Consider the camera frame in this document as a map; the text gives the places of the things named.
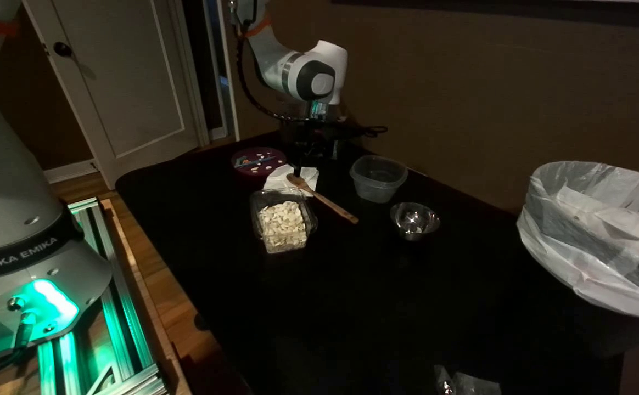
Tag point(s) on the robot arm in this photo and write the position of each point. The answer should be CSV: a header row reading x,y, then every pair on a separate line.
x,y
12,181

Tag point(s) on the small metal bowl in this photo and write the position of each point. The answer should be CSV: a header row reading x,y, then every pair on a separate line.
x,y
414,220

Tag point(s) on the crumpled clear plastic wrapper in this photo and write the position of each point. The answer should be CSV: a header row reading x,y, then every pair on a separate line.
x,y
465,383

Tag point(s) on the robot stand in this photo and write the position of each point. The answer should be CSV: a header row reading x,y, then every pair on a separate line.
x,y
122,340

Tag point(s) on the round purple plate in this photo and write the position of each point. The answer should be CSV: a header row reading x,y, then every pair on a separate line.
x,y
253,162

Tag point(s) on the wooden spoon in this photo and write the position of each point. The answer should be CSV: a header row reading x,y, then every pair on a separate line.
x,y
325,201

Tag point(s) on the empty clear plastic bowl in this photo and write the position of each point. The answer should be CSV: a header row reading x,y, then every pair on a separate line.
x,y
379,178

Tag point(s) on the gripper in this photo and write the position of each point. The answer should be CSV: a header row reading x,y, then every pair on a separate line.
x,y
313,131

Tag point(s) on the clear container with white pieces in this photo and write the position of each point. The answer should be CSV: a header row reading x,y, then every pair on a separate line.
x,y
282,225

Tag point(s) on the white paper napkin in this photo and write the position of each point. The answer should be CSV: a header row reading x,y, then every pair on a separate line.
x,y
278,178

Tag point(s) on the white door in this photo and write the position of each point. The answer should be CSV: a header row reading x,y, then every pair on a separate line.
x,y
127,82

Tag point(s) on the bin with white bag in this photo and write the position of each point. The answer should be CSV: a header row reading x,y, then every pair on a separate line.
x,y
599,236

